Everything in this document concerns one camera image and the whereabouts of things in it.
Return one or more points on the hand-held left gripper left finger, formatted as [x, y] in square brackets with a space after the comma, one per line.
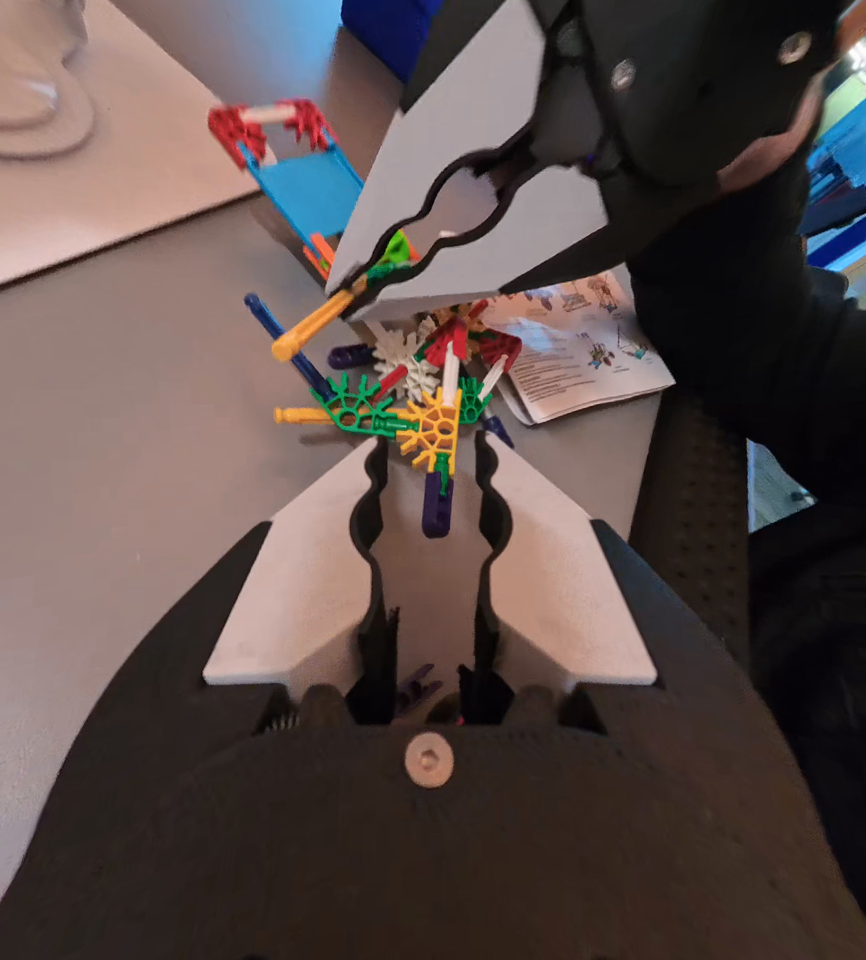
[290, 600]

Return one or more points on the white mount bracket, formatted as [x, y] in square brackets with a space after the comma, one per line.
[80, 112]

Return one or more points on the colourful toy construction model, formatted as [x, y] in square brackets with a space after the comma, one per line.
[305, 187]

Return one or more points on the instruction booklet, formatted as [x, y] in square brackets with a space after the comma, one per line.
[575, 360]

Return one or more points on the bright blue object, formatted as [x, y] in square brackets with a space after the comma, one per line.
[388, 30]

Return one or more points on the person's dark clothing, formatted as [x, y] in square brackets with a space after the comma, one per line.
[838, 675]

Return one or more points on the person's right forearm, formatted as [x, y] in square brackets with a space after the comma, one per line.
[740, 337]

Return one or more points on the person's right hand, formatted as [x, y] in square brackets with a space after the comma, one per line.
[778, 157]

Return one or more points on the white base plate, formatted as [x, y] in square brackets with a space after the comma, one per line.
[140, 150]

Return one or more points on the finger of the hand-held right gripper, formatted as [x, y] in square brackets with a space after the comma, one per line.
[463, 105]
[523, 232]

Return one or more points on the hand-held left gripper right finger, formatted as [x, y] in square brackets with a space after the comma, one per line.
[575, 600]

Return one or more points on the purple clip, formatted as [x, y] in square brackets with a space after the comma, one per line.
[414, 686]

